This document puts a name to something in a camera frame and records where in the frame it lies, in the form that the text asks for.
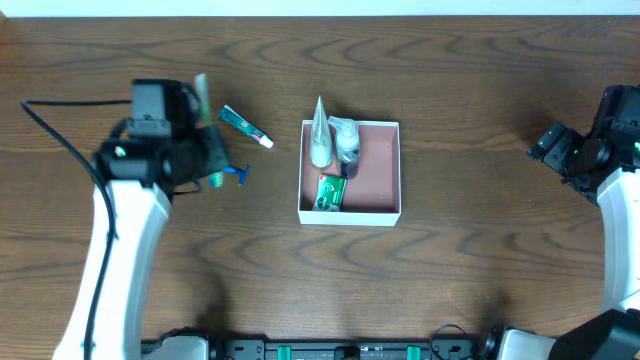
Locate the white Pantene tube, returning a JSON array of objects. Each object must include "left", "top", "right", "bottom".
[{"left": 310, "top": 97, "right": 333, "bottom": 169}]

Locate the green toothpaste tube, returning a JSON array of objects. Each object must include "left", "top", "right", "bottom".
[{"left": 218, "top": 105, "right": 274, "bottom": 149}]

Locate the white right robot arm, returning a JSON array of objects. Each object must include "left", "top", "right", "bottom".
[{"left": 478, "top": 84, "right": 639, "bottom": 360}]

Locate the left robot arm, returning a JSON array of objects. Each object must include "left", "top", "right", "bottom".
[{"left": 53, "top": 74, "right": 230, "bottom": 359}]

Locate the clear sanitizer pump bottle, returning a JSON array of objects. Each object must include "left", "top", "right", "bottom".
[{"left": 328, "top": 116, "right": 360, "bottom": 179}]

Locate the green white toothbrush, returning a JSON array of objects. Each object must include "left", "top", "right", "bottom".
[{"left": 194, "top": 73, "right": 224, "bottom": 188}]

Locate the green Dettol soap box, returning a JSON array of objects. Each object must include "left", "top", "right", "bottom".
[{"left": 312, "top": 174, "right": 347, "bottom": 212}]

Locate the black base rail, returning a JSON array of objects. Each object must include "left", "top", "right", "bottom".
[{"left": 142, "top": 329, "right": 501, "bottom": 360}]

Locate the white box with maroon interior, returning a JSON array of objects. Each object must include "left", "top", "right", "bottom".
[{"left": 297, "top": 120, "right": 402, "bottom": 227}]

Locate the blue disposable razor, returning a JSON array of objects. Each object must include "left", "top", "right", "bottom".
[{"left": 223, "top": 165, "right": 250, "bottom": 186}]

